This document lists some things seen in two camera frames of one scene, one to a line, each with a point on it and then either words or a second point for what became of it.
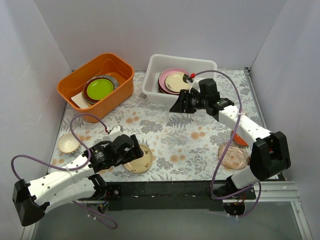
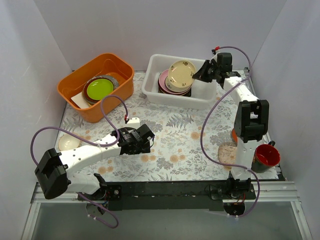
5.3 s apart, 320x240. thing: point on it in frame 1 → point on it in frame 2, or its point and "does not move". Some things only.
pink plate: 166,72 does not move
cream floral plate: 142,164 → 180,73
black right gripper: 185,101 → 210,72
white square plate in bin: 80,100 does not move
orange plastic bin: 106,64 does not move
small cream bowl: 68,143 does not move
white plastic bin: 156,63 does not move
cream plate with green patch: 174,82 does not move
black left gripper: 130,151 → 144,139
